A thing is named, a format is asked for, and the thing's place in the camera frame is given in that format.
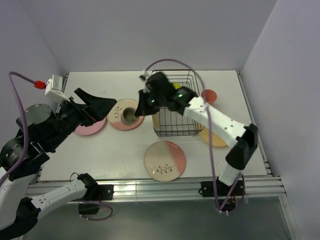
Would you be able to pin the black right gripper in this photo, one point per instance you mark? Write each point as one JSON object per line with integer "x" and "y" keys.
{"x": 142, "y": 109}

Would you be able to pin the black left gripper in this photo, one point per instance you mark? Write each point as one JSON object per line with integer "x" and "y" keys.
{"x": 96, "y": 108}

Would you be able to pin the cream and yellow plate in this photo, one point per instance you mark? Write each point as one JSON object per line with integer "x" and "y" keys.
{"x": 156, "y": 120}

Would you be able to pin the small speckled ceramic cup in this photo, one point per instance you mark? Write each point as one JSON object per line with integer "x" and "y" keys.
{"x": 128, "y": 117}

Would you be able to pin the lime green bowl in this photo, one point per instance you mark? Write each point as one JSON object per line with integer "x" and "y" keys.
{"x": 176, "y": 85}

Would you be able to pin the salmon pink cup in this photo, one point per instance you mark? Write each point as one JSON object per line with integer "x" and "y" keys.
{"x": 209, "y": 96}

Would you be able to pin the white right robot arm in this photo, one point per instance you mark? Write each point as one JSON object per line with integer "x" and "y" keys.
{"x": 242, "y": 139}

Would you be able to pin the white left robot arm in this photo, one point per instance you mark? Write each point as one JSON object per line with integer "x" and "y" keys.
{"x": 41, "y": 132}

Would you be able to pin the solid pink plate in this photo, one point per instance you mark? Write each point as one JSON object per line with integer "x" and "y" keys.
{"x": 85, "y": 131}

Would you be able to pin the orange round plate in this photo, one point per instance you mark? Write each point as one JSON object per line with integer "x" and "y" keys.
{"x": 217, "y": 142}

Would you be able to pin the black wire dish rack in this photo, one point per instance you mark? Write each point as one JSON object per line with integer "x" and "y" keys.
{"x": 171, "y": 123}

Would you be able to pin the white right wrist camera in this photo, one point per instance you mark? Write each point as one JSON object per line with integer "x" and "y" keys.
{"x": 145, "y": 79}

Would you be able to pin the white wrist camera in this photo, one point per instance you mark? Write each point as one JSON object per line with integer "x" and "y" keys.
{"x": 145, "y": 79}
{"x": 53, "y": 88}

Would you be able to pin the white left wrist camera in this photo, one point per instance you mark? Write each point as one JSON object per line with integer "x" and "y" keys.
{"x": 53, "y": 88}

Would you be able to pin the aluminium table edge rail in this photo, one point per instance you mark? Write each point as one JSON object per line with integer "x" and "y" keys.
{"x": 183, "y": 189}

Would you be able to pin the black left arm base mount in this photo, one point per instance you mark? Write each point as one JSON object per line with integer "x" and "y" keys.
{"x": 100, "y": 192}

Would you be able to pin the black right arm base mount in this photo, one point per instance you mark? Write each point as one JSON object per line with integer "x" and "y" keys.
{"x": 236, "y": 196}

